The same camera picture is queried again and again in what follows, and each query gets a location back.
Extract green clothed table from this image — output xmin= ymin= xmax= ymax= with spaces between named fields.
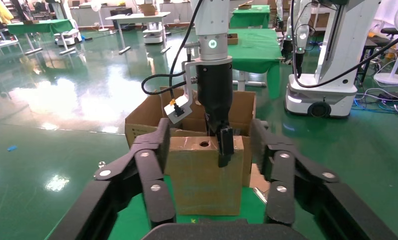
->
xmin=230 ymin=4 xmax=272 ymax=29
xmin=6 ymin=19 xmax=75 ymax=57
xmin=224 ymin=28 xmax=282 ymax=100

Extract black stool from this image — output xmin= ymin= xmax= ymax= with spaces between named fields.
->
xmin=357 ymin=27 xmax=398 ymax=84

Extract yellow cloth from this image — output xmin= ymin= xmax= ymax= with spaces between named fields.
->
xmin=0 ymin=0 xmax=15 ymax=25

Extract brown cardboard sheet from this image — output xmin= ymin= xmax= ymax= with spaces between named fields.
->
xmin=249 ymin=163 xmax=271 ymax=193

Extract small taped cardboard box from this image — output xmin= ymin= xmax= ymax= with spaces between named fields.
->
xmin=165 ymin=135 xmax=245 ymax=217

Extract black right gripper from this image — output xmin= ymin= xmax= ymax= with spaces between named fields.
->
xmin=196 ymin=62 xmax=235 ymax=169

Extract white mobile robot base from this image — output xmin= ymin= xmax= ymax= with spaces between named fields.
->
xmin=54 ymin=29 xmax=82 ymax=47
xmin=142 ymin=22 xmax=164 ymax=46

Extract white desk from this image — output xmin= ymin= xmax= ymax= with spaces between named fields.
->
xmin=105 ymin=11 xmax=172 ymax=56

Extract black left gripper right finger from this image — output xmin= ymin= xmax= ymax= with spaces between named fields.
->
xmin=250 ymin=118 xmax=398 ymax=240

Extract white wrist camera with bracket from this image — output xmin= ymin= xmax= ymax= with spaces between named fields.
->
xmin=164 ymin=56 xmax=233 ymax=125

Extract large open cardboard carton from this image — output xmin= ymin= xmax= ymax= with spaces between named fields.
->
xmin=125 ymin=86 xmax=256 ymax=188

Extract tangled floor cables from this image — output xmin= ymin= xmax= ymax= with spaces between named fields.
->
xmin=352 ymin=86 xmax=398 ymax=124

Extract white standing fan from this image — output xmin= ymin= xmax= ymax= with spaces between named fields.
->
xmin=90 ymin=0 xmax=111 ymax=33
xmin=373 ymin=3 xmax=398 ymax=86

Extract black camera cable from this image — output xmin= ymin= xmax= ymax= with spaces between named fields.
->
xmin=141 ymin=0 xmax=204 ymax=97

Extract white wheeled robot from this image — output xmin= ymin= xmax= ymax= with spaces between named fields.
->
xmin=275 ymin=0 xmax=382 ymax=119

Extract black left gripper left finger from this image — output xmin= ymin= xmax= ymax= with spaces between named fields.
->
xmin=48 ymin=118 xmax=177 ymax=240

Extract brown cardboard box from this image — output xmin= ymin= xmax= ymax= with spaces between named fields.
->
xmin=138 ymin=3 xmax=159 ymax=17

